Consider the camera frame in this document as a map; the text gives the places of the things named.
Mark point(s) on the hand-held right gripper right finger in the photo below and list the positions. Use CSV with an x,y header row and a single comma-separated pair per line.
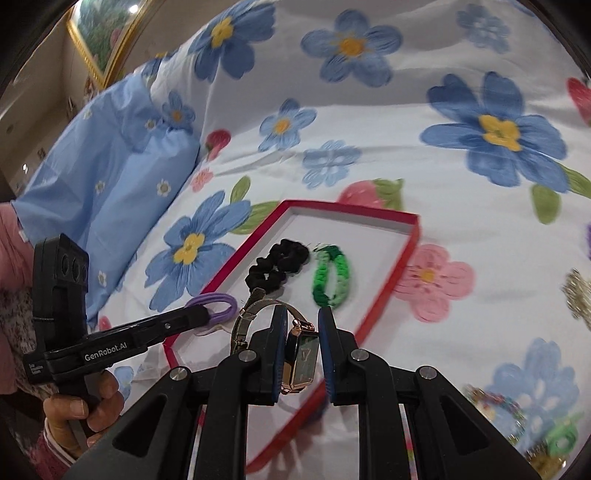
x,y
326,355

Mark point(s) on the person's left forearm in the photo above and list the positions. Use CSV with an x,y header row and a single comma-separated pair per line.
x,y
48,454

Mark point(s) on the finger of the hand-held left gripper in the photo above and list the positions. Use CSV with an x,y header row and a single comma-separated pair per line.
x,y
180,319

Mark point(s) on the speckled patterned cloth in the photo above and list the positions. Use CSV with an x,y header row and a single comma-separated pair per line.
x,y
16,332

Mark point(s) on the purple fluffy scrunchie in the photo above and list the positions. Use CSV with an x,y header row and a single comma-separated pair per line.
x,y
588,240

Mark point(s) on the rose gold wristwatch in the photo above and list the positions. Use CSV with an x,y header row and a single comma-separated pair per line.
x,y
302,364

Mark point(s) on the gold scrunchie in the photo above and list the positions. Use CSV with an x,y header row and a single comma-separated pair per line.
x,y
577,293

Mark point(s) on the gold framed painting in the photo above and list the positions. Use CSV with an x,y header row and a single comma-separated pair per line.
x,y
99,27

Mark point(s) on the light blue pillow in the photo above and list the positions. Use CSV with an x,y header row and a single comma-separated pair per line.
x,y
115,184

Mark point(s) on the red jewelry tray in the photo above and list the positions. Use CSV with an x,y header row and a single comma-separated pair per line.
x,y
360,240

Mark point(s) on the person's left hand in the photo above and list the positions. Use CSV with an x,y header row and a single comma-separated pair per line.
x,y
99,397

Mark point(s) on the black scrunchie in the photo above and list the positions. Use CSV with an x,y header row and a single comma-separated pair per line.
x,y
286,251

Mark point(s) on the pink cloth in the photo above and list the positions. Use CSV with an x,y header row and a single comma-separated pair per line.
x,y
11,244

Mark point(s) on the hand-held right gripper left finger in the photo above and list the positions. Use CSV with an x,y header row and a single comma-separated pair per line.
x,y
279,350

